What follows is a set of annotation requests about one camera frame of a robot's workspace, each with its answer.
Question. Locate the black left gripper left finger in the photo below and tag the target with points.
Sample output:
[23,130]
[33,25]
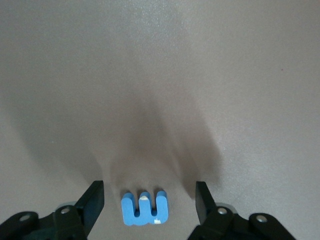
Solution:
[62,225]

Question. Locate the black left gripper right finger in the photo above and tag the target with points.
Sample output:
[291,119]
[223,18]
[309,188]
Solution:
[225,225]

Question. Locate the blue small letter m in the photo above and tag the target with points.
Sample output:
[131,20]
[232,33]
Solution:
[142,220]

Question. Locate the brown table cover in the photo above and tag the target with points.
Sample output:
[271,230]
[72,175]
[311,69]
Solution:
[160,75]

